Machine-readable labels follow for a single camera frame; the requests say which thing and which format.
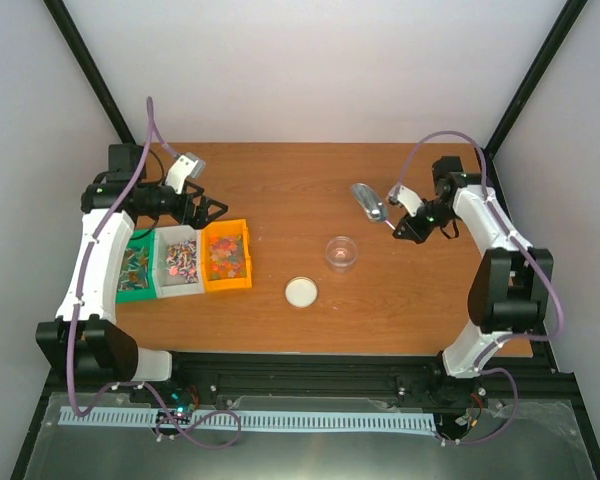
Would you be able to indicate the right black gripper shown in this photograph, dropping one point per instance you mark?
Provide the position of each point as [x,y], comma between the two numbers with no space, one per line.
[412,232]

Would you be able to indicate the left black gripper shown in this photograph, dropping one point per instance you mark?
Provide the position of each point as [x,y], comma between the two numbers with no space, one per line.
[198,219]

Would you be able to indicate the metal scoop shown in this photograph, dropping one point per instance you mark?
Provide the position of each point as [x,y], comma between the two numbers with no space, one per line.
[373,206]

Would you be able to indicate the white candy bin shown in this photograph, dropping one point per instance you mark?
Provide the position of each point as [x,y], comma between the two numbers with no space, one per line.
[177,268]

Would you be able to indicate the orange candy bin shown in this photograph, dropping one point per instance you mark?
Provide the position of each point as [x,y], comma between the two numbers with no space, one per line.
[225,260]

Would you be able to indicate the green candy bin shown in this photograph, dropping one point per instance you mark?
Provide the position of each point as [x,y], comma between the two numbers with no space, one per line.
[135,281]

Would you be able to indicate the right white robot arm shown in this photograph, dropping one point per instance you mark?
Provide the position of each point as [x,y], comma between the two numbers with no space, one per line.
[510,291]

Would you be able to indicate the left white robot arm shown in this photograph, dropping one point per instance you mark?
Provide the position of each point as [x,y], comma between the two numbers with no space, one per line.
[83,342]

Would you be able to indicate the white jar lid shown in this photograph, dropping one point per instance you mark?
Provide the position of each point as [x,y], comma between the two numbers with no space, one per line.
[301,292]

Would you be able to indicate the metal front plate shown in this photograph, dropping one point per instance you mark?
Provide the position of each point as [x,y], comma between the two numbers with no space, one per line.
[534,440]

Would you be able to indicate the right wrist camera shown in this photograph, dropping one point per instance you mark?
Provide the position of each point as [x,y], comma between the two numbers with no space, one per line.
[400,195]

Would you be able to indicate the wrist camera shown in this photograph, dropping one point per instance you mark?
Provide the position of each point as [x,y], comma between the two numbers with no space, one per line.
[400,195]
[186,167]

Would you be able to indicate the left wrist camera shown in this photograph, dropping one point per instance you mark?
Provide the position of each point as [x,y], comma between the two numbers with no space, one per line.
[186,167]

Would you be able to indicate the black aluminium rail base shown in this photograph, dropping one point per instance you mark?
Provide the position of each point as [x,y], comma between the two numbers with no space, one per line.
[407,382]

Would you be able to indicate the left black frame post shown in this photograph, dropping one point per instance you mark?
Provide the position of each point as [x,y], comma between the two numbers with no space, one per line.
[82,55]

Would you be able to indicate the black frame post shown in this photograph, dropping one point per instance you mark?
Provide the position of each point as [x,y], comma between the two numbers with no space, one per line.
[82,55]
[545,55]

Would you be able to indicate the light blue cable duct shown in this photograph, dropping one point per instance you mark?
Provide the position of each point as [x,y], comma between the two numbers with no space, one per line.
[265,421]

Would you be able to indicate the right black frame post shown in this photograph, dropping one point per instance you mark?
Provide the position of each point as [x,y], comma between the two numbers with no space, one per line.
[545,55]

